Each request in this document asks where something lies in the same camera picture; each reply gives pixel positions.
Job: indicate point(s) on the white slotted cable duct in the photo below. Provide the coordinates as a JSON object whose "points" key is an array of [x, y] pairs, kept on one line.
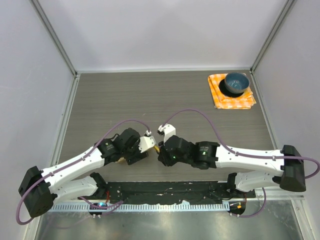
{"points": [[125, 208]]}

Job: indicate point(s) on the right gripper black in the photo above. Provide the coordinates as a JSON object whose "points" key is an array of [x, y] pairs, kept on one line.
{"points": [[163, 156]]}

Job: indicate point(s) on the yellow utility knife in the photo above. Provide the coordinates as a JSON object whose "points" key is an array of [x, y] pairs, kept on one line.
{"points": [[157, 149]]}

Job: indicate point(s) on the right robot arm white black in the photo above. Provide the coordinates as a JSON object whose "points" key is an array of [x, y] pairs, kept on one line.
{"points": [[283, 168]]}

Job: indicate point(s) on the brown cardboard express box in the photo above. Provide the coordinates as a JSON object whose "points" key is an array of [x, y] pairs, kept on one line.
{"points": [[132, 155]]}

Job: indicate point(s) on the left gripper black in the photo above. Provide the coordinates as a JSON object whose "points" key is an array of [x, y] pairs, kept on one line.
{"points": [[137, 156]]}

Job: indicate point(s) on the blue ceramic bowl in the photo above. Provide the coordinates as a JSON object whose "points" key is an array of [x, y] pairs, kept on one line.
{"points": [[236, 83]]}

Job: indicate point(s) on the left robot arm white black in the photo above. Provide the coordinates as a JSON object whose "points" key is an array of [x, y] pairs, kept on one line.
{"points": [[40, 190]]}

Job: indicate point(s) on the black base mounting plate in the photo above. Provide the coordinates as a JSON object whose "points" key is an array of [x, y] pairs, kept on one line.
{"points": [[154, 192]]}

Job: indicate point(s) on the orange checkered cloth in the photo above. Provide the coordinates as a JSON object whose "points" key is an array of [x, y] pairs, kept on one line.
{"points": [[221, 101]]}

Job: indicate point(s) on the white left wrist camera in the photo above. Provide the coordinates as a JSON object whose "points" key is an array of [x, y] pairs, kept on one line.
{"points": [[147, 142]]}

